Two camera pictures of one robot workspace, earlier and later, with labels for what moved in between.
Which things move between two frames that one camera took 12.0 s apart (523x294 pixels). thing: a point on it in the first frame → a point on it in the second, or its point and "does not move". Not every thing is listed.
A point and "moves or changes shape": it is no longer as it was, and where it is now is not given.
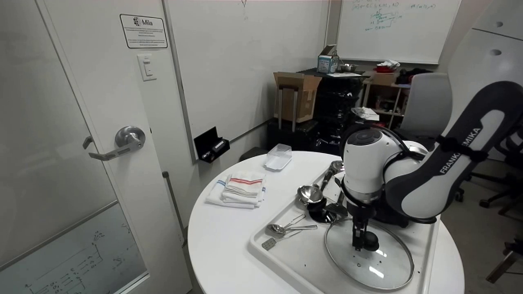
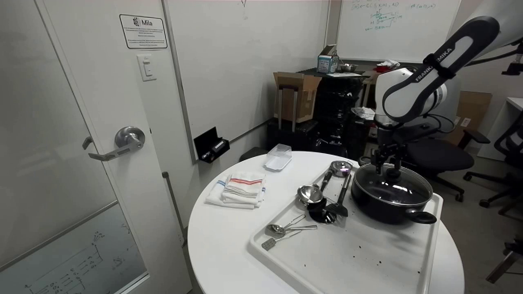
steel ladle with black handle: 317,191 does not move
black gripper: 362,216 → 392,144
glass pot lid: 385,269 moves or changes shape
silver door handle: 127,139 does not move
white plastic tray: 295,242 does not move
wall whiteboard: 406,31 does not move
